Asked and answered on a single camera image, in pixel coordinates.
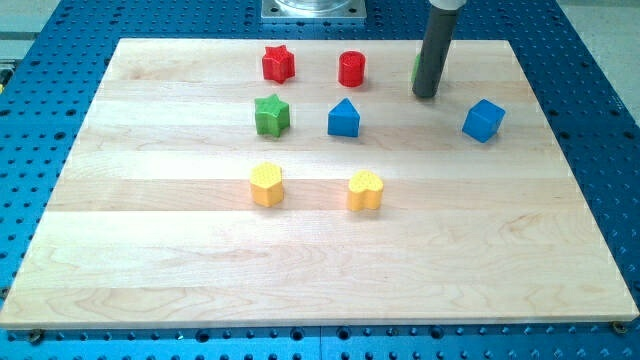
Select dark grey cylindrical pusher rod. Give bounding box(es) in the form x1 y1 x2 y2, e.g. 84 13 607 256
413 4 461 98

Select white rod holder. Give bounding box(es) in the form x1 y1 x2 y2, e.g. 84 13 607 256
430 0 467 10

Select blue cube block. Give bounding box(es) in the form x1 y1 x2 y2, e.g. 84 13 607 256
462 99 506 143

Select yellow heart block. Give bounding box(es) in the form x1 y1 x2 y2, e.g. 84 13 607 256
347 170 384 211

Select green block behind rod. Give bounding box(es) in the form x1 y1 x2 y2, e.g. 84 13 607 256
411 53 421 84

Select red cylinder block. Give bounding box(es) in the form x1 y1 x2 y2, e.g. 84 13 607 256
338 51 366 87

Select blue triangular prism block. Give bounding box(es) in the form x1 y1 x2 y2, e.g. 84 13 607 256
327 98 360 137

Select red star block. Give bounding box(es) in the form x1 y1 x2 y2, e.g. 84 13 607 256
262 45 296 84

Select green star block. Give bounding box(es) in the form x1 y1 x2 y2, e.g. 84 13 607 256
254 94 290 137

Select yellow hexagon block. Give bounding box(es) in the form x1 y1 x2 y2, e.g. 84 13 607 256
249 162 284 207

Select light wooden board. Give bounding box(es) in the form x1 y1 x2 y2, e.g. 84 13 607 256
1 38 638 330

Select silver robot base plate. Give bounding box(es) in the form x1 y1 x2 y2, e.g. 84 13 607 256
261 0 367 20

